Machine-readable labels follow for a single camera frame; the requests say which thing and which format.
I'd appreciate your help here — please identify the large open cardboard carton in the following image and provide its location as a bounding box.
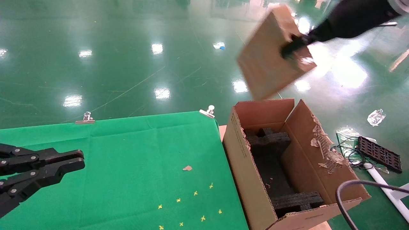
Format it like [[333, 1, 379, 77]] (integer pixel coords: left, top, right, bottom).
[[223, 98, 371, 230]]

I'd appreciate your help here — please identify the white table leg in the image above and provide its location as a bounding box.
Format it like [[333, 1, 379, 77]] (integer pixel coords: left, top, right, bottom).
[[364, 163, 409, 224]]

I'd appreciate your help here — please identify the small cardboard box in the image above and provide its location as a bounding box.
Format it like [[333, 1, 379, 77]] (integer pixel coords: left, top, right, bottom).
[[237, 4, 317, 101]]

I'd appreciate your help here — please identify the green tablecloth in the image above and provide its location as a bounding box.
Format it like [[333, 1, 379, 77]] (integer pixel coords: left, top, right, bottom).
[[0, 111, 250, 230]]

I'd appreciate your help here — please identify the black grid tray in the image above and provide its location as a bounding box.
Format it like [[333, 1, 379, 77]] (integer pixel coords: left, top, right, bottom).
[[357, 136, 402, 174]]

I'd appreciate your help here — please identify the smooth black cable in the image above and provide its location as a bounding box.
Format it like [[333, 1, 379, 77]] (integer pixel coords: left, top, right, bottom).
[[335, 180, 409, 230]]

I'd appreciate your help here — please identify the thin dark wire bundle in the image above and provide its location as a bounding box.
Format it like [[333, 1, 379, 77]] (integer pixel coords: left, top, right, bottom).
[[331, 136, 374, 170]]

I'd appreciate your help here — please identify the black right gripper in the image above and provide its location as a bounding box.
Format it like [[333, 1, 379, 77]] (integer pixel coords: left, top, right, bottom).
[[281, 0, 400, 59]]

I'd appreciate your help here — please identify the clear plastic bag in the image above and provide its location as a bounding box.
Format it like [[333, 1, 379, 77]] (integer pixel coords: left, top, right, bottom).
[[336, 127, 363, 158]]

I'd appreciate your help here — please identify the crumpled clear plastic wrap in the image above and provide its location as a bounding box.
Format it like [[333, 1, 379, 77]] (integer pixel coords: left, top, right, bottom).
[[367, 109, 386, 127]]

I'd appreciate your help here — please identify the beige strip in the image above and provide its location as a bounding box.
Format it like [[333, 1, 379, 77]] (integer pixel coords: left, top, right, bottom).
[[389, 49, 409, 73]]

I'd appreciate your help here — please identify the black foam insert block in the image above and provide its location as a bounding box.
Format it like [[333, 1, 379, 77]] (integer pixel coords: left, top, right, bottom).
[[243, 128, 292, 157], [270, 192, 325, 218]]

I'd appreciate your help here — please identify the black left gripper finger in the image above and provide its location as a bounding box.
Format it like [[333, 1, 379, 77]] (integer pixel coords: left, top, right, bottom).
[[0, 144, 84, 176], [0, 159, 86, 218]]

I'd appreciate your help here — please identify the silver binder clip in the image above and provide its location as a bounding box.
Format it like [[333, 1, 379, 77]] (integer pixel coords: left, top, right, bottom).
[[75, 111, 96, 124], [199, 105, 215, 119]]

